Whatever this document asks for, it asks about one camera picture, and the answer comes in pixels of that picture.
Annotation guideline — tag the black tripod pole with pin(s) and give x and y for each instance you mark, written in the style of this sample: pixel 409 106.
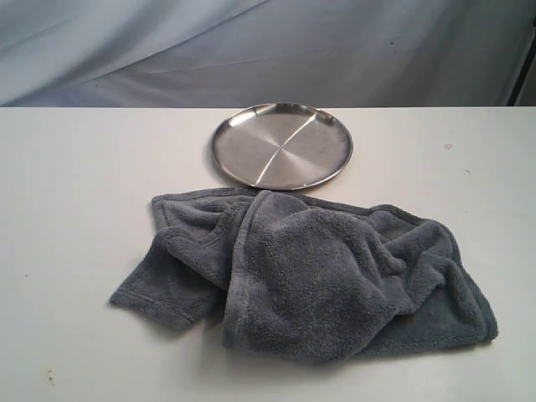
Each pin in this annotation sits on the black tripod pole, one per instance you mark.
pixel 522 75

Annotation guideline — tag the grey fleece towel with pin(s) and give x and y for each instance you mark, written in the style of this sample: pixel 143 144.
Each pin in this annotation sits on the grey fleece towel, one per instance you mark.
pixel 306 279

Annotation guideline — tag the round steel plate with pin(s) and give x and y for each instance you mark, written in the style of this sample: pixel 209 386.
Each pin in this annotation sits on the round steel plate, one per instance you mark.
pixel 281 146

